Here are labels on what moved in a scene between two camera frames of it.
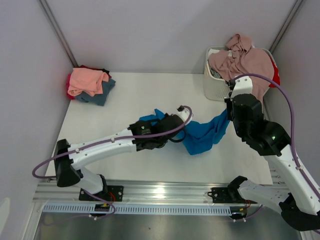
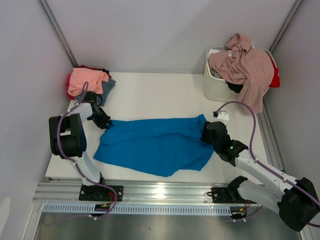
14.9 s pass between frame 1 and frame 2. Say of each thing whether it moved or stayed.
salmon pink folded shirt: stayed
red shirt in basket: stayed
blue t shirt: moved
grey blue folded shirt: stayed
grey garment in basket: stayed
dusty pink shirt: stayed
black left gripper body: moved
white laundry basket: stayed
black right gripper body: moved
